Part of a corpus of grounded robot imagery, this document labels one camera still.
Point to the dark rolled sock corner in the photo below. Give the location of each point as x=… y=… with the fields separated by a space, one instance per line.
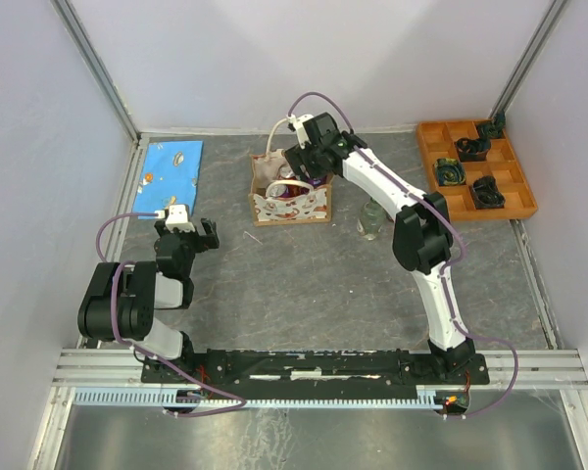
x=492 y=128

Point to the blue green rolled sock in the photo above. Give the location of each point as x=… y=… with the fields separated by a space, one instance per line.
x=449 y=172

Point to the blue slotted cable duct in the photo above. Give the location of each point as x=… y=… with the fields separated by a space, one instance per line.
x=177 y=398

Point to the red soda can back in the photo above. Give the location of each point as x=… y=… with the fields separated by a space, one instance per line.
x=286 y=172

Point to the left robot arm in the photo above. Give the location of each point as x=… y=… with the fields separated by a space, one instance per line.
x=124 y=304

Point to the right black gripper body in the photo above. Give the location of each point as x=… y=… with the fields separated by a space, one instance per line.
x=310 y=159

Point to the purple soda can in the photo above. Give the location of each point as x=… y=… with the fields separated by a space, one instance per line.
x=317 y=182
x=279 y=190

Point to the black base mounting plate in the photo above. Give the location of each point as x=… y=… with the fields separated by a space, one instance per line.
x=331 y=375

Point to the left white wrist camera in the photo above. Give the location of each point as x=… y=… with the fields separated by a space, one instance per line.
x=177 y=217

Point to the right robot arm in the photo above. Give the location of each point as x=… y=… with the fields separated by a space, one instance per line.
x=423 y=235

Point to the black rolled sock lower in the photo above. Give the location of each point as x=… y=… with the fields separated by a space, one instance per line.
x=485 y=193

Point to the clear glass beverage bottle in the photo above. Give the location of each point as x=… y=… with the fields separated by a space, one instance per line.
x=371 y=219

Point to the purple soda can front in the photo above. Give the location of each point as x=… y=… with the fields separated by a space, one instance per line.
x=279 y=190

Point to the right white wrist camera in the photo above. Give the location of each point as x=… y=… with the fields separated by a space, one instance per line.
x=297 y=125

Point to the patterned canvas tote bag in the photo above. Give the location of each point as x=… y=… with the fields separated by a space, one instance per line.
x=307 y=205

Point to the aluminium front frame rail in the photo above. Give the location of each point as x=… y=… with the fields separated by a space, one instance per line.
x=537 y=370

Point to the purple soda can back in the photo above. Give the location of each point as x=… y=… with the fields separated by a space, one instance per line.
x=317 y=182

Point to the orange wooden divider tray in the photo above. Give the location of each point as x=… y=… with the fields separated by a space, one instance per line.
x=436 y=140

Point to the blue patterned cloth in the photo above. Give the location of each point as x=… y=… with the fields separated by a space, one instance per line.
x=169 y=175

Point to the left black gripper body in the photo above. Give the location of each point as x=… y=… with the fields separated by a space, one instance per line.
x=189 y=241

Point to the black rolled sock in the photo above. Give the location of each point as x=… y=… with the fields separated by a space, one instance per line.
x=473 y=150
x=485 y=193

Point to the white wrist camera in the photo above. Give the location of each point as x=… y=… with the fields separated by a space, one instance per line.
x=177 y=217
x=297 y=125

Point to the black rolled sock upper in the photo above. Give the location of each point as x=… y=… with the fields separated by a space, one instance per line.
x=473 y=150

